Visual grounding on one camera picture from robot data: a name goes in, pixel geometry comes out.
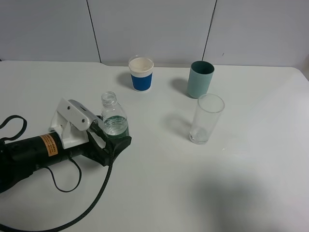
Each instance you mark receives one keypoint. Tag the blue sleeved paper cup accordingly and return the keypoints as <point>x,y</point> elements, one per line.
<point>141,71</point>

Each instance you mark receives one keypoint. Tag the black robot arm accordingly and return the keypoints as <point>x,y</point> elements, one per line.
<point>19,159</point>

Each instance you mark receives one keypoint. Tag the clear tall drinking glass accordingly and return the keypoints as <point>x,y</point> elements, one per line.
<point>208,110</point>

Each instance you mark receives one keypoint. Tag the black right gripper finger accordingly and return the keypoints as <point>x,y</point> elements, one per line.
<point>114,146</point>

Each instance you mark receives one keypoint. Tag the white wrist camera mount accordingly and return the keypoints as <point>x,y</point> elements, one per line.
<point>71,121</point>

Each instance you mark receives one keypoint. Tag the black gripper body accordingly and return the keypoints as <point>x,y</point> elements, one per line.
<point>95,149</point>

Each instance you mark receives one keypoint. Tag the clear plastic water bottle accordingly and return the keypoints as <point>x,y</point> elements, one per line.
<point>115,124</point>

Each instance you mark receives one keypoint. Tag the teal green cup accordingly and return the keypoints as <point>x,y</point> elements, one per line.
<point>200,76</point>

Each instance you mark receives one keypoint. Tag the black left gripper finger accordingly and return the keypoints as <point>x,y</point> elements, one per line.
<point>97,127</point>

